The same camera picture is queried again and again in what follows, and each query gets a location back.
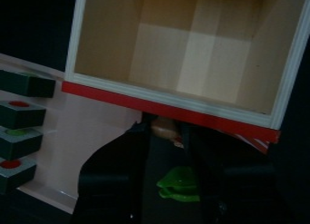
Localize green blocks with red dots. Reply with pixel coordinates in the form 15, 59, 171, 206
0, 69, 58, 99

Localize black knob with red dot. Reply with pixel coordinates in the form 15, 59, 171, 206
0, 100, 47, 131
0, 157, 38, 196

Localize green plastic toy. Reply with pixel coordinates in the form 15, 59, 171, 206
155, 166, 201, 203

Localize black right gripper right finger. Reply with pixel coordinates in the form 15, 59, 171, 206
181, 121, 293, 224

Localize wooden drawer with red front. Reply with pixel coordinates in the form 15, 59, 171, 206
60, 0, 310, 155

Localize black knob with green dot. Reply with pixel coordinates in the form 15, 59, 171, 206
0, 127, 46, 161

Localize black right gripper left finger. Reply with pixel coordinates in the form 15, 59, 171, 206
71, 112, 158, 224

